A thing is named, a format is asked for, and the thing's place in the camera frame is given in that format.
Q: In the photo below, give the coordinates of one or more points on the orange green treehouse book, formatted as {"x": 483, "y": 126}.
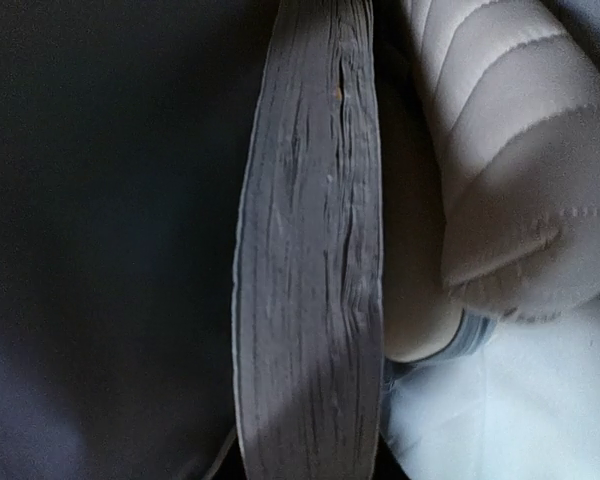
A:
{"x": 307, "y": 334}

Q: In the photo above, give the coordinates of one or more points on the grey hard pencil case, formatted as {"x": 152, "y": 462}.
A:
{"x": 421, "y": 320}

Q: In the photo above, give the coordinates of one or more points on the navy blue student backpack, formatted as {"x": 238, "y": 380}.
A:
{"x": 125, "y": 129}

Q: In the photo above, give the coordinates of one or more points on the white quilted pencil pouch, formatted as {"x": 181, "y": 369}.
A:
{"x": 512, "y": 104}

